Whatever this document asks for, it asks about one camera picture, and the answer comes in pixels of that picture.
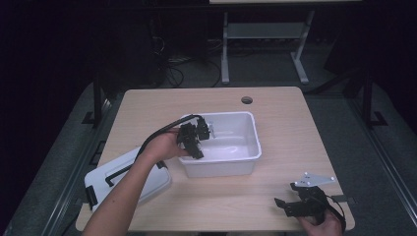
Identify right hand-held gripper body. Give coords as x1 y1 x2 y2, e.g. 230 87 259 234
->
289 171 336 226

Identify black metal stand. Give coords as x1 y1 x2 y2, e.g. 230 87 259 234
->
359 70 389 130
81 70 110 128

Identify person's left hand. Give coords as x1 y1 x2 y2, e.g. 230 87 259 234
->
141 128 191 163

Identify person's right hand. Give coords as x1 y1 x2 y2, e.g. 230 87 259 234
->
297 209 344 236

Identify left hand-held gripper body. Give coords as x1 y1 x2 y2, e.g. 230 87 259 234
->
176 122 206 160

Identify black tape strip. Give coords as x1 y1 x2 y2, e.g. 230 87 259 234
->
329 194 357 205

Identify black floor cables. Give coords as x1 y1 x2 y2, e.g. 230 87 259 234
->
163 55 223 89

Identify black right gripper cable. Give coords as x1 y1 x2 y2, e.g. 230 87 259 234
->
323 194 348 233

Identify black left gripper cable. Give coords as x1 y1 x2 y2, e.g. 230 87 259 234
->
135 113 204 162

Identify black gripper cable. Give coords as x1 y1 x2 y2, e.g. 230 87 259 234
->
135 113 204 162
323 194 348 233

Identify white plastic storage box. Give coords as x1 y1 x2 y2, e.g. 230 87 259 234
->
177 111 263 179

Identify small pale object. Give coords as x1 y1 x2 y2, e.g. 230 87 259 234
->
208 120 218 140

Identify grey metal desk frame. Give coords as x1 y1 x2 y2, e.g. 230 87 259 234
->
220 9 317 85

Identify white box lid, black handle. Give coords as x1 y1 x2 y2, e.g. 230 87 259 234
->
84 146 173 212

